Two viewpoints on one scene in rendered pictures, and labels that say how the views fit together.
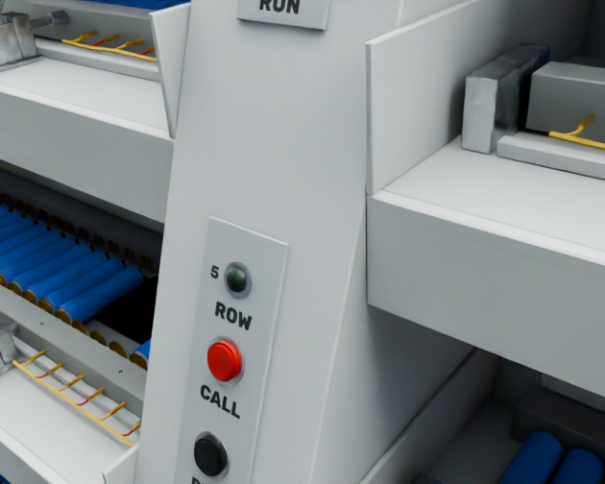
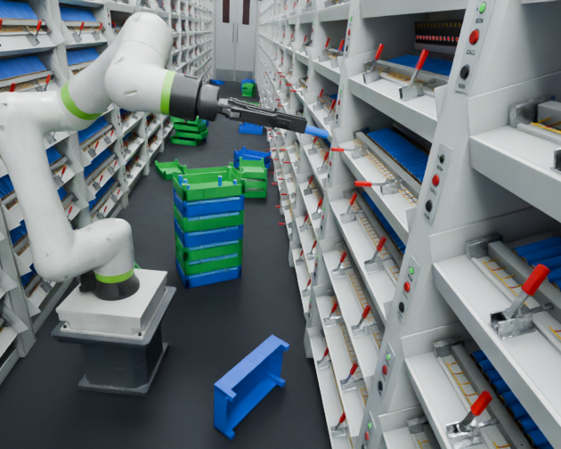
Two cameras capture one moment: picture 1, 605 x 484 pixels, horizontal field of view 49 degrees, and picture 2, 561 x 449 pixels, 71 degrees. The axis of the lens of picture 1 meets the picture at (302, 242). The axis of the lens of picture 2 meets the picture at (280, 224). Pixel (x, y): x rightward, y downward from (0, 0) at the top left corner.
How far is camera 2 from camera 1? 41 cm
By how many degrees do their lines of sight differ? 47
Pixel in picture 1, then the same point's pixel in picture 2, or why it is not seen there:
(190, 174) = (439, 130)
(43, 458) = (397, 213)
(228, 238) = (442, 147)
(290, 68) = (461, 103)
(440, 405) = (515, 216)
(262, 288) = (446, 160)
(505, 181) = (508, 134)
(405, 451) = (493, 224)
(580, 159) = (531, 130)
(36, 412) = (400, 203)
